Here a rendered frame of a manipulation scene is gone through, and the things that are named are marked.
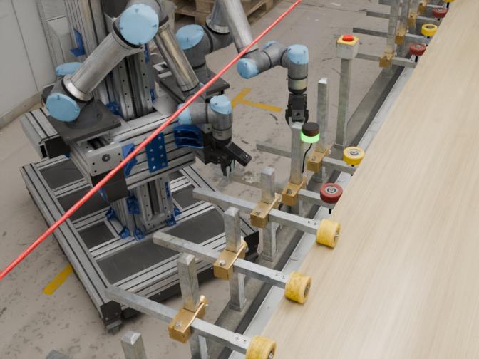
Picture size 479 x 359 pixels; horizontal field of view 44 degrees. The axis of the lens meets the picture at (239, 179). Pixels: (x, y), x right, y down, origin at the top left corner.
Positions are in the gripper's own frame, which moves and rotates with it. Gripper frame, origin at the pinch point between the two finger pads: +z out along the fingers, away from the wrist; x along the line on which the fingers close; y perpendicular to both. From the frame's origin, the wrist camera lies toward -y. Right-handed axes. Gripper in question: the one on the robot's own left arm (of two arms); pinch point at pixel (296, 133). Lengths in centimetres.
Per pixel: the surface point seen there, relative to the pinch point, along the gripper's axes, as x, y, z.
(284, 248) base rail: 2.1, -39.4, 24.8
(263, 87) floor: 34, 204, 96
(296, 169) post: -1.2, -22.0, 0.9
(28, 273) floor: 139, 2, 95
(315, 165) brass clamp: -7.9, -5.6, 11.4
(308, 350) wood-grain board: -8, -97, 5
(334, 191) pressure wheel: -15.0, -29.8, 4.5
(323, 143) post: -10.6, 1.2, 5.3
